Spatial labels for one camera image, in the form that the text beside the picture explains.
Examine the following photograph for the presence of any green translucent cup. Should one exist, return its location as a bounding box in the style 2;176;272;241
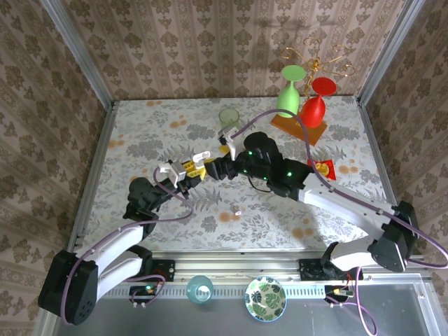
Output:
218;108;243;131

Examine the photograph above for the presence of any red square coaster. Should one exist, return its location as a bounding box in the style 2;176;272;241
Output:
307;158;337;181

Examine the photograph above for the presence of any floral table cloth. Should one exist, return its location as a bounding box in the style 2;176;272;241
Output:
86;97;403;251

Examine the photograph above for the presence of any green plastic wine glass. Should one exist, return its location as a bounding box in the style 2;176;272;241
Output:
276;64;306;118

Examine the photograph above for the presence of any red plastic wine glass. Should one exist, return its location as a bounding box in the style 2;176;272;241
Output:
297;76;336;127

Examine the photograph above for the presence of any teal glass cup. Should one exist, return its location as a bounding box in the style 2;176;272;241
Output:
185;275;214;305

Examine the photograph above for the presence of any grey metal shelf panel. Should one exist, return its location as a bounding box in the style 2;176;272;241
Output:
52;283;433;336

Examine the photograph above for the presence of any leaf pattern bowl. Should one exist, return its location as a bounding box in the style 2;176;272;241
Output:
244;276;287;321

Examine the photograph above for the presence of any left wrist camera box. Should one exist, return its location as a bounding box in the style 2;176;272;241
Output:
157;160;187;186

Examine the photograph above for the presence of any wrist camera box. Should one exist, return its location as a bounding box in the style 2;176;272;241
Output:
157;160;187;186
217;126;239;161

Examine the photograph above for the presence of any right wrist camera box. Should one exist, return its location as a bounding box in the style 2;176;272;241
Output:
217;126;239;161

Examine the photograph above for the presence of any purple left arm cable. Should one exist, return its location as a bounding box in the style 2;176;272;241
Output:
59;167;196;326

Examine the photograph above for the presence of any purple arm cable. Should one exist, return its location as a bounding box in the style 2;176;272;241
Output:
230;108;448;335
59;167;196;326

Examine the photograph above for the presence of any orange rack base plate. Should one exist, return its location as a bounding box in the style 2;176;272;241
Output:
269;113;329;146

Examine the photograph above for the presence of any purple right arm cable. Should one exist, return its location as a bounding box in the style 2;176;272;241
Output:
230;108;448;335

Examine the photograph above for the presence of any aluminium table side rail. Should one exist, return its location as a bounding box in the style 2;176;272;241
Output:
356;94;414;255
66;101;117;258

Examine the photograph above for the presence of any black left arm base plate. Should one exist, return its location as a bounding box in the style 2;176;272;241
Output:
113;258;176;283

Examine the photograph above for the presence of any aluminium rail under arm bases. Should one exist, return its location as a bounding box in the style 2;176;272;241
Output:
48;248;431;283

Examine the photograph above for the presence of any gold wire glass rack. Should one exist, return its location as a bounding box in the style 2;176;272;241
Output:
279;36;356;97

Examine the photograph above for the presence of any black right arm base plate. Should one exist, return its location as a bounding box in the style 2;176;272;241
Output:
299;257;365;281

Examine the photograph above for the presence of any slotted grey cable duct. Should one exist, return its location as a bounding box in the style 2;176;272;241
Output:
97;283;328;299

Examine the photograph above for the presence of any aluminium corner post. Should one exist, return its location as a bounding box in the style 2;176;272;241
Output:
358;0;427;102
38;0;115;103

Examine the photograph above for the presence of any aluminium shelf frame bar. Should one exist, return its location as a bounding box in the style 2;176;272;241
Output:
414;278;444;336
33;311;59;336

